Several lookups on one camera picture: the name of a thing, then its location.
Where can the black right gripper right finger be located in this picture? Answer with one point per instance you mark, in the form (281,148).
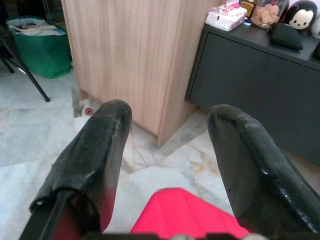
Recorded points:
(250,162)

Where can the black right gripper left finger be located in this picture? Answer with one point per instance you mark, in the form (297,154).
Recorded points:
(87,155)

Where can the black sideboard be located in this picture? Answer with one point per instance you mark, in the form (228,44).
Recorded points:
(250,87)

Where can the red plastic stool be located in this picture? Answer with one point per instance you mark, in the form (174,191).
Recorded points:
(180,212)

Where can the black metal chair leg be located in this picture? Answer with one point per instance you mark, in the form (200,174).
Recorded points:
(32,80)

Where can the green shopping bag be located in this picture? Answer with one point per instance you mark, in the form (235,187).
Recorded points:
(42,55)

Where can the light wooden cabinet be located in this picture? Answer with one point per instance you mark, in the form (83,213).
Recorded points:
(125,50)

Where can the black fabric pouch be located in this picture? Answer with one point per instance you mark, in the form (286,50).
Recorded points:
(286,36)

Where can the white canvas tote bag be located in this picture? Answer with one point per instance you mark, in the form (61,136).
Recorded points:
(37,31)

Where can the blue white small cap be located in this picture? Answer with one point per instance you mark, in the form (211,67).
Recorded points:
(247,22)

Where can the pink white tissue pack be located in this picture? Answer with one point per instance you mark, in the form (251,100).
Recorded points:
(225,17)

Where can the black white mouse plush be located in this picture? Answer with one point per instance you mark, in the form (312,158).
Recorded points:
(301,17)

